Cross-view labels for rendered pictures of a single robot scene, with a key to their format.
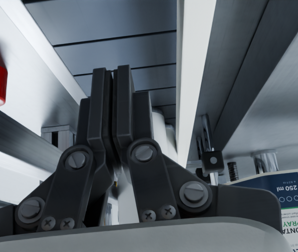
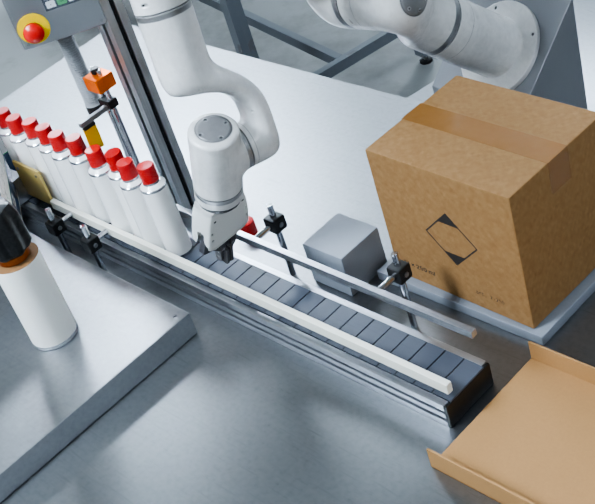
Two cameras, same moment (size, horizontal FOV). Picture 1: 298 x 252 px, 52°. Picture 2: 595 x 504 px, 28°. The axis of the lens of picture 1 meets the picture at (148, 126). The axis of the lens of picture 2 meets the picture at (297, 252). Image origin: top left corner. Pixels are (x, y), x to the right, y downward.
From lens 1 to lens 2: 2.03 m
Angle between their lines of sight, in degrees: 33
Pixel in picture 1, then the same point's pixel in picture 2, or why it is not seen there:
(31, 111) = not seen: hidden behind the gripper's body
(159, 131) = (174, 248)
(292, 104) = (112, 297)
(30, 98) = not seen: hidden behind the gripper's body
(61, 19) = (242, 266)
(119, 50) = (220, 269)
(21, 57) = (240, 247)
